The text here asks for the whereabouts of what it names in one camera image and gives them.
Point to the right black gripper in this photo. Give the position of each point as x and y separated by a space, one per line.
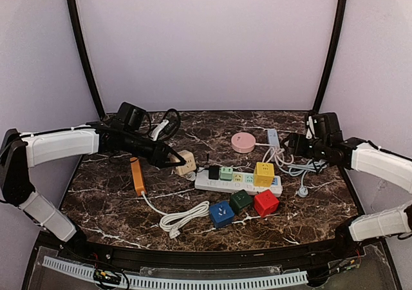
297 145

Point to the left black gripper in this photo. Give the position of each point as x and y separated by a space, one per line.
158 153

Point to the beige cube socket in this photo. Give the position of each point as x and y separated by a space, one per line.
190 163

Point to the orange power strip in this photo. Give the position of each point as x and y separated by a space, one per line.
137 175

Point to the red cube socket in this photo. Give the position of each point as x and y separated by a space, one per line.
265 203

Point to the blue cube socket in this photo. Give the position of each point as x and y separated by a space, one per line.
221 214

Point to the dark green cube socket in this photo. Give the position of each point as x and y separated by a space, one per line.
239 201

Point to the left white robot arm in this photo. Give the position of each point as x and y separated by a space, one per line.
32 163

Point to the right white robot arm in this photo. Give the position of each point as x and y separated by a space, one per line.
363 157

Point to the black charger plug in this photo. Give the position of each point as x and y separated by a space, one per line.
214 172

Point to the yellow cube socket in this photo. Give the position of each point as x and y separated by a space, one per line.
263 174

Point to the pink plug adapter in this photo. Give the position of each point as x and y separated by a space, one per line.
243 142

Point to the grey blue power strip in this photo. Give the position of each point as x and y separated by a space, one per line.
272 137

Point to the mint green cube adapter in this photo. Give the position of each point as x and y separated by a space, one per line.
226 173

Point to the white power strip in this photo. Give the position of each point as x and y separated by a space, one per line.
240 181

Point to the small circuit board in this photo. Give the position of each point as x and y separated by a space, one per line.
106 277

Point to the white slotted cable duct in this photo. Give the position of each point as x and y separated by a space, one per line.
128 281

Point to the right black frame post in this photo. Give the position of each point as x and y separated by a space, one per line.
330 57

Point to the black frame post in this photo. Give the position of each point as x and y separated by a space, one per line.
330 57
84 57

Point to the left black frame post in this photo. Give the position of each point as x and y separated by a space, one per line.
84 57

